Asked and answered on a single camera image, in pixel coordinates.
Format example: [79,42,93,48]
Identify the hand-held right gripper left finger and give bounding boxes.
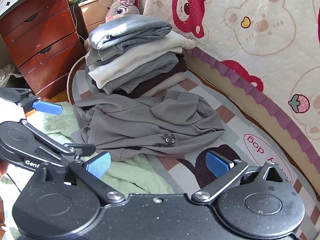
[32,151,126,204]

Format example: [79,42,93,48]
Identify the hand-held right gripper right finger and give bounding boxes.
[191,150,289,203]

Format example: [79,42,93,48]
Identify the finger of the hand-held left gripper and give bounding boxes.
[21,119,97,160]
[0,87,63,116]

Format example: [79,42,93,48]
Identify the grey waffle shirt cartoon print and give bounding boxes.
[71,90,225,162]

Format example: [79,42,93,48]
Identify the stack of folded clothes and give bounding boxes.
[85,14,197,97]

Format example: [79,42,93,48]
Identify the light green quilt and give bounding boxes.
[25,101,175,195]

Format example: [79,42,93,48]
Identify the patterned checkered mat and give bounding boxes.
[68,62,316,220]

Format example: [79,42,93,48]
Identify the bear print bed cover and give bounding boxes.
[185,51,320,180]

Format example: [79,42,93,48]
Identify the red wooden drawer chest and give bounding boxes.
[0,0,87,100]

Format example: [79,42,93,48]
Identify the beige bedside cabinet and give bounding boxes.
[78,0,118,40]

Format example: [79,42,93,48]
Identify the grey rabbit plush toy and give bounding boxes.
[105,0,141,24]

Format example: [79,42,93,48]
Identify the bear print quilted bedspread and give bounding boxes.
[130,0,320,173]

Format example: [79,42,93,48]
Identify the black cable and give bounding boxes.
[0,171,22,195]

